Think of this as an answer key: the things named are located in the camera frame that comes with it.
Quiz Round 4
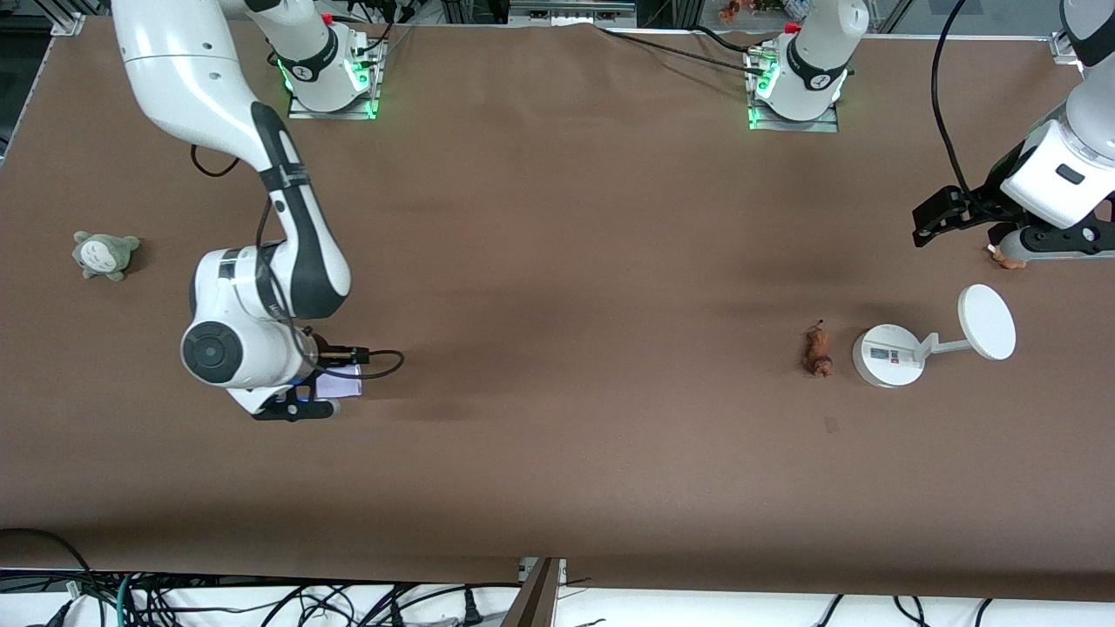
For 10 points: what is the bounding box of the brown lion statue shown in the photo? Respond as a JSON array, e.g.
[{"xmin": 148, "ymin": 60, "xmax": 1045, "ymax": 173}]
[{"xmin": 802, "ymin": 319, "xmax": 835, "ymax": 378}]

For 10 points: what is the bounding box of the aluminium frame profile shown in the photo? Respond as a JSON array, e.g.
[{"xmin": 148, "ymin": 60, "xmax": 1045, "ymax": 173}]
[{"xmin": 509, "ymin": 0, "xmax": 639, "ymax": 27}]

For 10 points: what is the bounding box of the grey totoro plush toy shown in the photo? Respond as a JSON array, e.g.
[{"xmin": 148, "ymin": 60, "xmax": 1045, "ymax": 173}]
[{"xmin": 72, "ymin": 230, "xmax": 141, "ymax": 282}]

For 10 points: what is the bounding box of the brown table cover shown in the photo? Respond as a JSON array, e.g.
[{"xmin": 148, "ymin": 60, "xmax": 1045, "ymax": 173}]
[{"xmin": 0, "ymin": 16, "xmax": 1115, "ymax": 602}]

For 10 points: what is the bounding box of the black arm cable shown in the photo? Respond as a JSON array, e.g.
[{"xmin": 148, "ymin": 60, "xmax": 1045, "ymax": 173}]
[
  {"xmin": 930, "ymin": 0, "xmax": 975, "ymax": 194},
  {"xmin": 189, "ymin": 143, "xmax": 407, "ymax": 381}
]

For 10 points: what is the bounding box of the long black table cable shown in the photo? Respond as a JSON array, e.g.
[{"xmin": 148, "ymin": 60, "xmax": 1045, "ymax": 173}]
[{"xmin": 596, "ymin": 24, "xmax": 760, "ymax": 71}]

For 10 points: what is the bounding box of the short black table cable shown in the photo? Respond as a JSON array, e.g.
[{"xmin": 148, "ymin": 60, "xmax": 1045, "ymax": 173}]
[{"xmin": 688, "ymin": 24, "xmax": 754, "ymax": 51}]

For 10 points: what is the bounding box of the white round phone stand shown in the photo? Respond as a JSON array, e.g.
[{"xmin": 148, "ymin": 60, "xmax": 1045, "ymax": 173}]
[{"xmin": 852, "ymin": 284, "xmax": 1017, "ymax": 389}]

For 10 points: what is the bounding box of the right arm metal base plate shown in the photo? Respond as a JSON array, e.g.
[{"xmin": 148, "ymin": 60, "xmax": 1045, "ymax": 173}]
[{"xmin": 287, "ymin": 24, "xmax": 382, "ymax": 121}]

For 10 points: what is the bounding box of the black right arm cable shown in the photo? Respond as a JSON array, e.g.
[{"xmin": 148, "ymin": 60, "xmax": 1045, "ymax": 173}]
[{"xmin": 189, "ymin": 143, "xmax": 407, "ymax": 381}]

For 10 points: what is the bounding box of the dark table support beam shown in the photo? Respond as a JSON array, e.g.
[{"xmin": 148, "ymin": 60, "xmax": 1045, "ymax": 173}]
[{"xmin": 500, "ymin": 557, "xmax": 568, "ymax": 627}]

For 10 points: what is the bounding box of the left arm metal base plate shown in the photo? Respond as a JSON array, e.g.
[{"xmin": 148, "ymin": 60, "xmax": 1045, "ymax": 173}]
[{"xmin": 746, "ymin": 45, "xmax": 841, "ymax": 134}]

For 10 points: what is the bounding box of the thick black looped floor cable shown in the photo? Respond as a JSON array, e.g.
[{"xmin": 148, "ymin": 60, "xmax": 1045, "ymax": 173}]
[{"xmin": 0, "ymin": 527, "xmax": 93, "ymax": 603}]

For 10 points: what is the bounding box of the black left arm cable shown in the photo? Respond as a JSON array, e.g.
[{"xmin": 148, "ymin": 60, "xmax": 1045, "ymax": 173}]
[{"xmin": 930, "ymin": 0, "xmax": 975, "ymax": 194}]

